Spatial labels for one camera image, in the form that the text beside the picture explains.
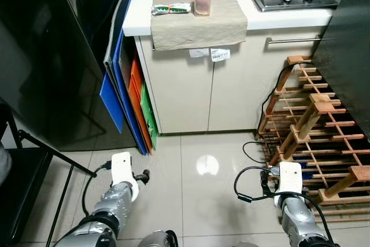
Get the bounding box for grey robot foot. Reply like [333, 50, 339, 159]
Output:
[231, 241, 262, 247]
[138, 230, 179, 247]

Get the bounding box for black tripod stand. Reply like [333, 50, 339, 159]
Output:
[16, 130, 99, 243]

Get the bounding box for green board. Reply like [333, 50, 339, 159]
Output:
[140, 82, 159, 150]

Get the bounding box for white kitchen counter cabinet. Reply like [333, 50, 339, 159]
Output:
[123, 0, 370, 135]

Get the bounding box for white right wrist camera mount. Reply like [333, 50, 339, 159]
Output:
[273, 161, 305, 197]

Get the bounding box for dark grey fridge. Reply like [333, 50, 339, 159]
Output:
[312, 0, 370, 139]

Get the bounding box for grey board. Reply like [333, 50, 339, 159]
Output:
[104, 0, 135, 67]

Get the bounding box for thin black floor cable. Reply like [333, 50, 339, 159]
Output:
[242, 61, 299, 165]

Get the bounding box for plain white tag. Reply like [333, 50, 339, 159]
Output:
[190, 47, 210, 58]

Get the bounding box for black office chair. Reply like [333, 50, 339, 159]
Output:
[0, 102, 54, 245]

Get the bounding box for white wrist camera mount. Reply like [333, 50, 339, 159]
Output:
[273, 161, 305, 197]
[110, 152, 140, 202]

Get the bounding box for white printed price tag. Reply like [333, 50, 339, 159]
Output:
[210, 47, 231, 62]

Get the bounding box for beige cloth mat with tags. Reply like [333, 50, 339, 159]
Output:
[151, 0, 249, 51]

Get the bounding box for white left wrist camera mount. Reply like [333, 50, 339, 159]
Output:
[110, 152, 140, 202]

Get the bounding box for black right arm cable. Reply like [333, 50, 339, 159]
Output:
[234, 166, 334, 243]

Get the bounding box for white green tube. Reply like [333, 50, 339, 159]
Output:
[151, 2, 192, 16]

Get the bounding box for blue board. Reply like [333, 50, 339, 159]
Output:
[99, 30, 149, 156]

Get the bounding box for wooden slatted rack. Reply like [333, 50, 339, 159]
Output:
[257, 56, 370, 223]

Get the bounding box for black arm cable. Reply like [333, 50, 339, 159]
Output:
[81, 161, 114, 217]
[234, 166, 334, 243]

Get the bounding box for grey right robot foot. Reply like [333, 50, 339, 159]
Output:
[231, 241, 262, 247]

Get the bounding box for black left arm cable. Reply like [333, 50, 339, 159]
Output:
[81, 161, 114, 217]

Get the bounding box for silver cabinet handle bar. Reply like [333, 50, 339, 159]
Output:
[266, 36, 328, 46]

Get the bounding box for orange board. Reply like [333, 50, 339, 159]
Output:
[127, 56, 154, 153]

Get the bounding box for grey left robot foot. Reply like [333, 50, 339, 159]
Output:
[138, 230, 179, 247]

